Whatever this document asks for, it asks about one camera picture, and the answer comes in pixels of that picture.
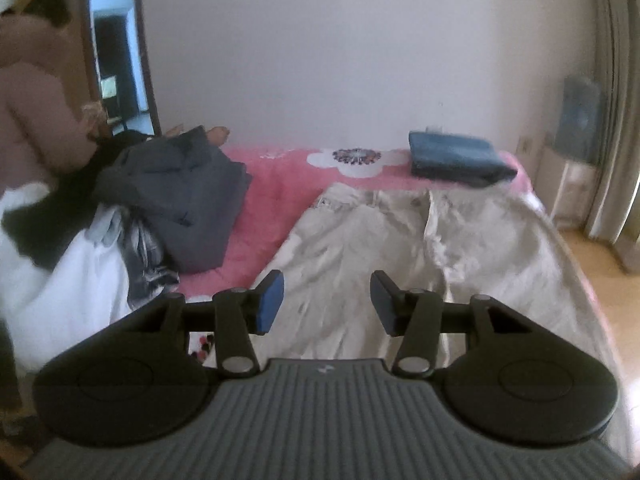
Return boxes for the black cloth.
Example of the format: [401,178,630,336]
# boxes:
[2,130,151,268]

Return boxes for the wooden framed mirror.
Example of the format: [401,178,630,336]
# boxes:
[85,0,163,136]

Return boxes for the plaid cloth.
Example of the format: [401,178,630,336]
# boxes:
[120,210,181,311]

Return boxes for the white cloth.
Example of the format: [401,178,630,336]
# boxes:
[0,182,151,366]

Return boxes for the beige curtain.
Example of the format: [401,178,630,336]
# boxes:
[582,0,640,276]

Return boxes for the blue water bottle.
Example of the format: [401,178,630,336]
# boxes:
[555,74,601,166]

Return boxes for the folded blue jeans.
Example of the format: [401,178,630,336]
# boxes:
[407,130,518,188]

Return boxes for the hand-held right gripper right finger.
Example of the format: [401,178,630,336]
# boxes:
[370,270,533,380]

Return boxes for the beige pants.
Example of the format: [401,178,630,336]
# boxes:
[205,182,628,461]

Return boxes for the white water dispenser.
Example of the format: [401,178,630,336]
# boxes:
[542,132,601,233]

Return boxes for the pink floral blanket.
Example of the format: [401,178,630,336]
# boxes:
[177,146,601,361]

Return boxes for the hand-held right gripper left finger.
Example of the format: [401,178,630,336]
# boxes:
[120,269,286,380]

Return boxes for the light blue cloth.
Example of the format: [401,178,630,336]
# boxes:
[87,205,123,246]

